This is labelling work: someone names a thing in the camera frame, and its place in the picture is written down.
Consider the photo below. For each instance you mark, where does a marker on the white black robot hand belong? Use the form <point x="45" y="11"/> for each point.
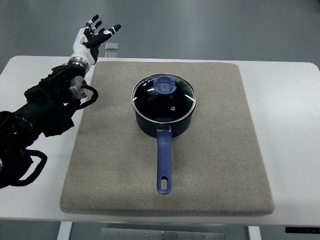
<point x="88" y="40"/>

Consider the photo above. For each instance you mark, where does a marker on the glass pot lid blue knob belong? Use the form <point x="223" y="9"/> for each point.
<point x="163" y="98"/>

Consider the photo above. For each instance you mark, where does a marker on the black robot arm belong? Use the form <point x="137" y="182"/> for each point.
<point x="50" y="106"/>

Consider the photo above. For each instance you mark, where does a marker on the lower metal floor plate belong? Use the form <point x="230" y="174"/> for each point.
<point x="111" y="54"/>

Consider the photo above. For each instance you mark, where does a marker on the dark blue saucepan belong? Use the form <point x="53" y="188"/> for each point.
<point x="163" y="131"/>

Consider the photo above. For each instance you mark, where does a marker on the grey felt mat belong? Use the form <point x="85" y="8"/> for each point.
<point x="217" y="165"/>

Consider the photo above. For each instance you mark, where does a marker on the white left table leg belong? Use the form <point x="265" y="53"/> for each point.
<point x="65" y="230"/>

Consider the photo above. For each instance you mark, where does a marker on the white table leg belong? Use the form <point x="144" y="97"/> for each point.
<point x="254" y="233"/>
<point x="65" y="230"/>

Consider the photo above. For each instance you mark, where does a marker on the white right table leg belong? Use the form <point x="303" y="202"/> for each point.
<point x="254" y="233"/>

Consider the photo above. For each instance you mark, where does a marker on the black table control panel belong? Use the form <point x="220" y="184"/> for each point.
<point x="302" y="230"/>

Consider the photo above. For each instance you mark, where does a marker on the metal table base plate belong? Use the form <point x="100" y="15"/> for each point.
<point x="144" y="234"/>

